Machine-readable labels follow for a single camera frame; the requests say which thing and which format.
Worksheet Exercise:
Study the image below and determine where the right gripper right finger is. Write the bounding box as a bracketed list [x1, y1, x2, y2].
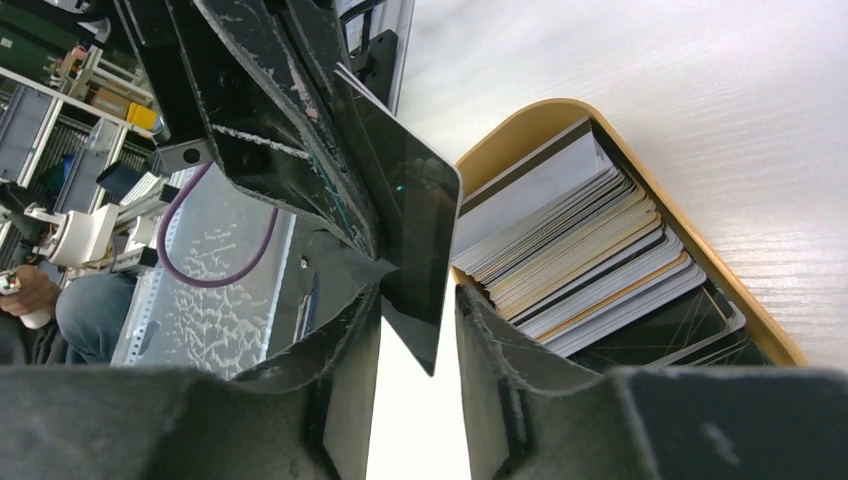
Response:
[455, 284, 847, 479]

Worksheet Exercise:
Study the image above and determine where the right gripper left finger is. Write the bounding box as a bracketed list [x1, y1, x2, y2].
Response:
[1, 284, 381, 479]

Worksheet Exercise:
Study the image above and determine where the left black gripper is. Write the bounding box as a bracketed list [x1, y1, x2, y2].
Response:
[113, 1, 403, 262]

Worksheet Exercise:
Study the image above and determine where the black VIP card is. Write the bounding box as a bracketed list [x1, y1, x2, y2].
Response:
[340, 68, 462, 375]

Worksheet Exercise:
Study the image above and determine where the wooden tray with cards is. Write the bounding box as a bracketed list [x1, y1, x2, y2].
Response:
[452, 98, 806, 371]

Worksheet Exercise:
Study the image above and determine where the cluttered storage shelf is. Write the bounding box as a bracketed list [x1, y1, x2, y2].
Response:
[0, 0, 180, 266]

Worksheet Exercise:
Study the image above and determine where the seated person in jeans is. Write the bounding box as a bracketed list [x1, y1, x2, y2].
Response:
[1, 265, 137, 366]

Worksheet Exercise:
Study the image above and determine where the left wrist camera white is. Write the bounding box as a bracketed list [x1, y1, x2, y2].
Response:
[148, 138, 213, 177]

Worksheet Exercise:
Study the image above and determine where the white cable duct strip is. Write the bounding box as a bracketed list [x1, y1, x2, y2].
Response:
[111, 167, 198, 366]

